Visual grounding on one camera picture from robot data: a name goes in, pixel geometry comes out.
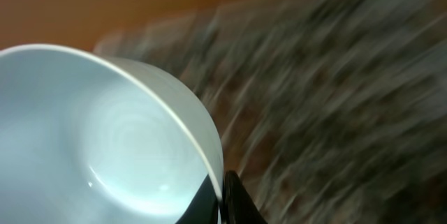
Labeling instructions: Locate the grey dishwasher rack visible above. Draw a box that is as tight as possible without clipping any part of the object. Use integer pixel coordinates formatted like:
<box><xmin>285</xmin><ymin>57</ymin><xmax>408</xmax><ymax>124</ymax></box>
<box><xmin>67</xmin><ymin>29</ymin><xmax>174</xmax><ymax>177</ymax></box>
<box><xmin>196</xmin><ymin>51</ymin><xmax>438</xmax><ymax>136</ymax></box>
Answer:
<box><xmin>94</xmin><ymin>0</ymin><xmax>446</xmax><ymax>223</ymax></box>

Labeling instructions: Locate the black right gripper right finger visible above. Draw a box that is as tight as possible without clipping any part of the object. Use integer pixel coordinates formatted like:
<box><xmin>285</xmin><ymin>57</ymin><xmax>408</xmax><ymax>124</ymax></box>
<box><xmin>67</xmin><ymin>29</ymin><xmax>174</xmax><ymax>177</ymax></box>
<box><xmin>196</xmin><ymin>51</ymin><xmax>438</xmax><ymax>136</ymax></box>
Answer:
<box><xmin>222</xmin><ymin>170</ymin><xmax>267</xmax><ymax>224</ymax></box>

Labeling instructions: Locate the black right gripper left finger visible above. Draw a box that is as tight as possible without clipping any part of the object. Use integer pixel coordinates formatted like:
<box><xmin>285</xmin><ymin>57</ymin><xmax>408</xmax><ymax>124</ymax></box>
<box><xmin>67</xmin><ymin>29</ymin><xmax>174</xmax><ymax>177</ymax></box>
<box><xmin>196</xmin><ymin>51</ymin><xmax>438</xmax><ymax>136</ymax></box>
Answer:
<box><xmin>176</xmin><ymin>176</ymin><xmax>219</xmax><ymax>224</ymax></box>

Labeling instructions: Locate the light blue bowl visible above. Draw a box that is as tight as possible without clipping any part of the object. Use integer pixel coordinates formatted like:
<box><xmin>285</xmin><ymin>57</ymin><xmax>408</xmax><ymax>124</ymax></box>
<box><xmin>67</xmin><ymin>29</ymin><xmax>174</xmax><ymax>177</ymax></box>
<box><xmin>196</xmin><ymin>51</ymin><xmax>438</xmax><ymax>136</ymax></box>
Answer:
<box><xmin>1</xmin><ymin>44</ymin><xmax>224</xmax><ymax>224</ymax></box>

